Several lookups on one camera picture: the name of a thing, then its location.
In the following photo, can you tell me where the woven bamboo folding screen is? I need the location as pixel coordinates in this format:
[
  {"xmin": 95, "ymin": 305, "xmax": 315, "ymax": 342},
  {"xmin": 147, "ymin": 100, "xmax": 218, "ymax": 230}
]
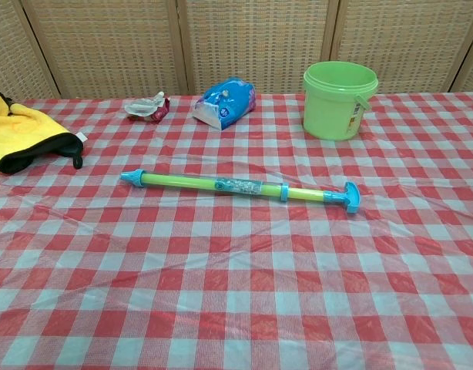
[{"xmin": 0, "ymin": 0, "xmax": 473, "ymax": 102}]

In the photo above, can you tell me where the green plastic bucket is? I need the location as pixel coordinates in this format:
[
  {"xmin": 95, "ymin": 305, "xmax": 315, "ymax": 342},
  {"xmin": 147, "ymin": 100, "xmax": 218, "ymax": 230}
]
[{"xmin": 302, "ymin": 60, "xmax": 379, "ymax": 141}]

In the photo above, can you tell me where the red white checkered tablecloth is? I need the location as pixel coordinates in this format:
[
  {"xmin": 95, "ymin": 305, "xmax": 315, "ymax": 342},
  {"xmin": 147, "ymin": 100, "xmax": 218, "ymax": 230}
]
[{"xmin": 0, "ymin": 91, "xmax": 473, "ymax": 370}]

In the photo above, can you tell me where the yellow cloth with black trim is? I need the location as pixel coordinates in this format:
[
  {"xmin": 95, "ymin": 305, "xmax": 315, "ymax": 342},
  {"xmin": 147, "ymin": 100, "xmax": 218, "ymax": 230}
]
[{"xmin": 0, "ymin": 91, "xmax": 86, "ymax": 175}]

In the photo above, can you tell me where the white red spouted pouch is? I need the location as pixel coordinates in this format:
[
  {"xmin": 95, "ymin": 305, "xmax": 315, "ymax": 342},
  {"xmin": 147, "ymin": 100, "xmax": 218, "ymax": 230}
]
[{"xmin": 123, "ymin": 92, "xmax": 172, "ymax": 124}]

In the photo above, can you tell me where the green and blue water pump toy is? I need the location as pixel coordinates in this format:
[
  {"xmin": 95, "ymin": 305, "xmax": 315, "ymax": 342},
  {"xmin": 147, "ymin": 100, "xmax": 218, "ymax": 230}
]
[{"xmin": 119, "ymin": 168, "xmax": 365, "ymax": 215}]

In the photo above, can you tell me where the blue tissue pack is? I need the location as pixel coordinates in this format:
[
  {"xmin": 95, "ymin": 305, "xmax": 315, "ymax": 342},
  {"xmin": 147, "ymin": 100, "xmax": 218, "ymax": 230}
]
[{"xmin": 192, "ymin": 76, "xmax": 257, "ymax": 130}]

